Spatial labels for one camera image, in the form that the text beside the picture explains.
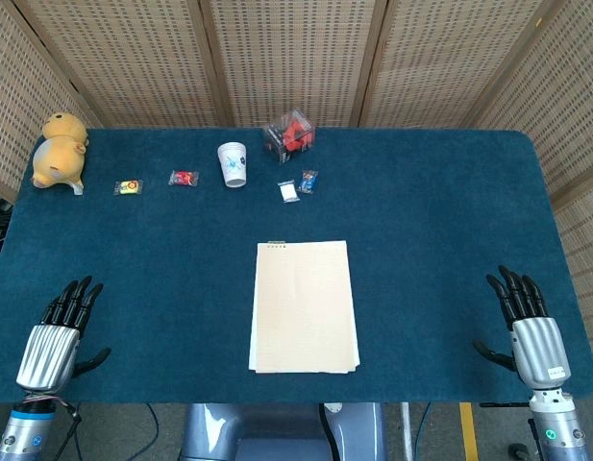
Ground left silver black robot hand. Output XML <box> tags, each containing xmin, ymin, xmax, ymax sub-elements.
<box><xmin>15</xmin><ymin>275</ymin><xmax>112</xmax><ymax>393</ymax></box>

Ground white paper cup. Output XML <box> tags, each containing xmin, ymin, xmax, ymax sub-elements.
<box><xmin>216</xmin><ymin>140</ymin><xmax>248</xmax><ymax>189</ymax></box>

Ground yellow plush toy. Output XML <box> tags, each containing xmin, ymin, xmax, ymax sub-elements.
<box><xmin>30</xmin><ymin>111</ymin><xmax>89</xmax><ymax>197</ymax></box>

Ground black cable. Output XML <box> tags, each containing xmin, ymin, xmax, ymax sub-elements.
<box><xmin>48</xmin><ymin>397</ymin><xmax>85</xmax><ymax>461</ymax></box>

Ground white table leg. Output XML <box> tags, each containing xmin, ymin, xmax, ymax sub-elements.
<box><xmin>400</xmin><ymin>401</ymin><xmax>416</xmax><ymax>461</ymax></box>

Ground beige paper stack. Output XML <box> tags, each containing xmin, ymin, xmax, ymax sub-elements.
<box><xmin>248</xmin><ymin>239</ymin><xmax>362</xmax><ymax>375</ymax></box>

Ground clear box red black pieces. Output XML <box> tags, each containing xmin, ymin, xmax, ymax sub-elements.
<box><xmin>261</xmin><ymin>109</ymin><xmax>317</xmax><ymax>166</ymax></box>

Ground yellow candy packet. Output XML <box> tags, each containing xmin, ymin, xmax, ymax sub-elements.
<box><xmin>112</xmin><ymin>179</ymin><xmax>145</xmax><ymax>197</ymax></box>

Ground blue candy packet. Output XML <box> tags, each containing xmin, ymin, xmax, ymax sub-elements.
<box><xmin>296</xmin><ymin>169</ymin><xmax>320</xmax><ymax>195</ymax></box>

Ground white small packet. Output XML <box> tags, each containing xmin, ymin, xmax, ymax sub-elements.
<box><xmin>277</xmin><ymin>179</ymin><xmax>301</xmax><ymax>205</ymax></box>

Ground yellow floor tape strip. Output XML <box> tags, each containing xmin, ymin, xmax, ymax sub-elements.
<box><xmin>457</xmin><ymin>401</ymin><xmax>481</xmax><ymax>461</ymax></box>

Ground blue carpet table cover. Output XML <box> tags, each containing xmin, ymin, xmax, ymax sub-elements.
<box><xmin>0</xmin><ymin>126</ymin><xmax>593</xmax><ymax>405</ymax></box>

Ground red candy packet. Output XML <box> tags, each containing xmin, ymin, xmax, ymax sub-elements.
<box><xmin>167</xmin><ymin>169</ymin><xmax>201</xmax><ymax>187</ymax></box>

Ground blue-grey robot torso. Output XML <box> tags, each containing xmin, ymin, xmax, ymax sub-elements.
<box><xmin>179</xmin><ymin>401</ymin><xmax>388</xmax><ymax>461</ymax></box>

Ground blue floor cable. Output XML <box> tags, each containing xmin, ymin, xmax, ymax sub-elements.
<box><xmin>127</xmin><ymin>402</ymin><xmax>163</xmax><ymax>461</ymax></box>
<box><xmin>415</xmin><ymin>401</ymin><xmax>434</xmax><ymax>436</ymax></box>

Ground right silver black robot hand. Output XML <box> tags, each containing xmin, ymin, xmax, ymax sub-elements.
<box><xmin>472</xmin><ymin>265</ymin><xmax>572</xmax><ymax>390</ymax></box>

